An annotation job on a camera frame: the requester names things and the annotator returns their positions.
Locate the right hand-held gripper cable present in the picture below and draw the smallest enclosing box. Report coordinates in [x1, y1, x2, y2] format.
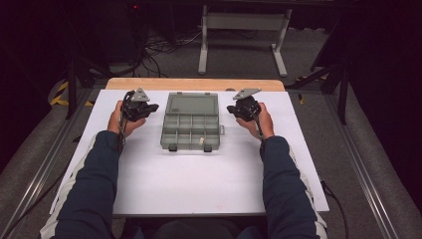
[250, 107, 267, 141]

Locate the bundle of black floor cables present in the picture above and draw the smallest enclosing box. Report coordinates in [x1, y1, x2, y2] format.
[131, 28, 204, 80]

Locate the black tripod stand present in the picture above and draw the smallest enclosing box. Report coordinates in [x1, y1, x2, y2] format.
[286, 56, 350, 126]

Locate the dark equipment with red light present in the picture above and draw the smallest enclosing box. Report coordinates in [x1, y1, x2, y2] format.
[124, 0, 151, 65]

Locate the person's lap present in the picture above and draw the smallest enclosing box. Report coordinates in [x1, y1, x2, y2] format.
[120, 217, 268, 239]

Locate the yellow black floor tape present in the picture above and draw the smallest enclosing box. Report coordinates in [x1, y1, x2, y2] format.
[49, 81, 96, 109]

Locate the hand-held gripper cable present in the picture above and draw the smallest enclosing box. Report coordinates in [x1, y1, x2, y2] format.
[114, 91, 132, 155]
[250, 107, 267, 141]

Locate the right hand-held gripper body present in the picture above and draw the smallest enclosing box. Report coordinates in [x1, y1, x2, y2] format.
[232, 87, 263, 122]

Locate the aluminium floor rail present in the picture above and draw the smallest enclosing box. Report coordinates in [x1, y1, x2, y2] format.
[0, 89, 98, 235]
[322, 93, 403, 239]

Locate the grey transparent compartment box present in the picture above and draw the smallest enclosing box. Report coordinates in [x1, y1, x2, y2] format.
[159, 92, 226, 153]

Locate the white table cover sheet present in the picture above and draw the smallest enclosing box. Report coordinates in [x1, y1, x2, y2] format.
[49, 89, 330, 216]

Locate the person's right hand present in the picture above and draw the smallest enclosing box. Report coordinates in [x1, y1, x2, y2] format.
[235, 102, 276, 141]

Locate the grey metal stand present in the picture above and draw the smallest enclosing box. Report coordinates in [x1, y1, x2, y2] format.
[197, 4, 294, 79]

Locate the left hand-held gripper cable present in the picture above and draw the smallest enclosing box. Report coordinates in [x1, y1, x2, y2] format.
[114, 91, 132, 155]

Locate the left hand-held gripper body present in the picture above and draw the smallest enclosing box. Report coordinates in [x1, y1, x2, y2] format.
[120, 87, 151, 122]

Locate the person's left hand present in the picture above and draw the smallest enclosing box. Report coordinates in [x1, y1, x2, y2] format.
[106, 100, 147, 138]

